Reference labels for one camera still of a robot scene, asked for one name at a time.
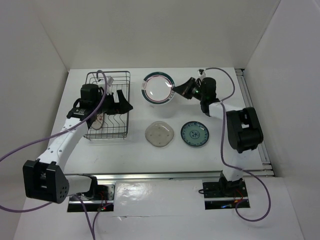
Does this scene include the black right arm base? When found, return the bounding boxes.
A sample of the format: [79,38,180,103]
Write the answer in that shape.
[198,172,248,199]

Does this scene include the orange sunburst white plate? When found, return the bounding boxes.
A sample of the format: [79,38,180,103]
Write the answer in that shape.
[91,113,105,131]

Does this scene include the aluminium front rail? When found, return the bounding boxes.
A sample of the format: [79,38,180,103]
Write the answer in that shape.
[69,171,231,182]

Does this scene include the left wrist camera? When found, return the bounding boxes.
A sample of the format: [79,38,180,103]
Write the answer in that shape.
[97,76,114,95]

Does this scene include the aluminium right side rail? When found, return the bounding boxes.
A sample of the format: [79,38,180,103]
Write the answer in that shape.
[234,68,275,177]

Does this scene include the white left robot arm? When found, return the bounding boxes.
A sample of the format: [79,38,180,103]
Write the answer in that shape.
[22,83,133,204]

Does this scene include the grey wire dish rack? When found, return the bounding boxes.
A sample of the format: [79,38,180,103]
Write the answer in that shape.
[84,70,131,140]

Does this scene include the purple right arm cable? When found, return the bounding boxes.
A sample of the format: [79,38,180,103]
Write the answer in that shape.
[202,66,272,223]

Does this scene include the clear glass square plate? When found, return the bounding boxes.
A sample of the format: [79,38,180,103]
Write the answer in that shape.
[144,121,175,148]

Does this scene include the green red rimmed white plate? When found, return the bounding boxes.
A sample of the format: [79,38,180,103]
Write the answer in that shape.
[141,71,175,105]

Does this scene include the aluminium rail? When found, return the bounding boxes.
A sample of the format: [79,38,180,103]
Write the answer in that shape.
[69,171,231,182]
[234,68,275,177]

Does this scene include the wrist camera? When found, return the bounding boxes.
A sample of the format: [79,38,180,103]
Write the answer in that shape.
[97,76,114,95]
[197,69,206,79]

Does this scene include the blue white patterned plate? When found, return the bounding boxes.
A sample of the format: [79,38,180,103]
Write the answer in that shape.
[180,121,210,148]

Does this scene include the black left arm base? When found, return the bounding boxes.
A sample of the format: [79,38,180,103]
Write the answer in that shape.
[82,175,115,201]

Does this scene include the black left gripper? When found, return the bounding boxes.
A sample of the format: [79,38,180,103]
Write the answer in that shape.
[93,89,133,115]

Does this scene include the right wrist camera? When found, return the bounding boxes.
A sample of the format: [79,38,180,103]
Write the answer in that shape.
[197,69,206,79]

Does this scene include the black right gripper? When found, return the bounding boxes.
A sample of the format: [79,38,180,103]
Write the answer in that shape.
[172,77,206,102]

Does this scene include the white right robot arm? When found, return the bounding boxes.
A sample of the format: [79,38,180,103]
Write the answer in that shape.
[172,77,264,196]

